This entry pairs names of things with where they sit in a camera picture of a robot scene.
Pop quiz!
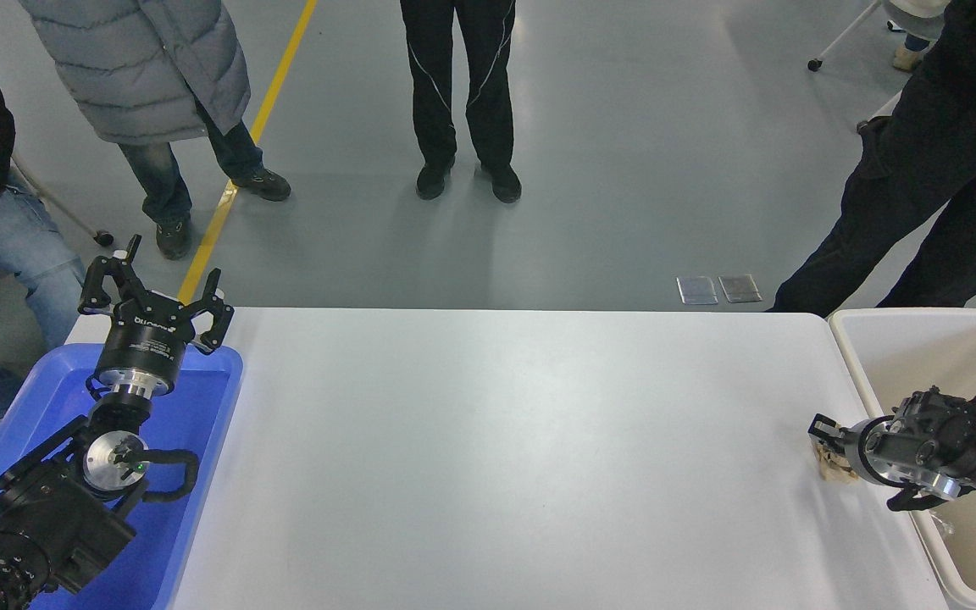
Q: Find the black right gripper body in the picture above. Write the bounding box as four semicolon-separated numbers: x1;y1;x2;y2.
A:
844;414;896;487

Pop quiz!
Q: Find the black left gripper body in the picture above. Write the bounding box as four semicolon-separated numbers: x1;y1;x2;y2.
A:
95;291;199;386

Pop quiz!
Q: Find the tan paper ball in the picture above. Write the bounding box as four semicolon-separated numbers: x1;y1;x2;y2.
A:
812;428;862;484

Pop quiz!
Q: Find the grey chair leg with caster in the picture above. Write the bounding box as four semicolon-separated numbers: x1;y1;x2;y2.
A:
12;157;114;249

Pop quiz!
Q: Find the blue plastic tray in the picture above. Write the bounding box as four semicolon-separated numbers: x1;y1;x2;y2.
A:
0;343;245;610

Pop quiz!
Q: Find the large pale bin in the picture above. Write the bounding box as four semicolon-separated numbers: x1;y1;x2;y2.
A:
829;308;976;610

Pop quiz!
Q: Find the silver floor plate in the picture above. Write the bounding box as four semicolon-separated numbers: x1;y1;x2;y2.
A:
718;274;763;303
677;275;719;305

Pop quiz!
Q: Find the white wheeled chair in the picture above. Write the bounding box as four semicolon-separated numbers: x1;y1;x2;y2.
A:
807;0;955;119

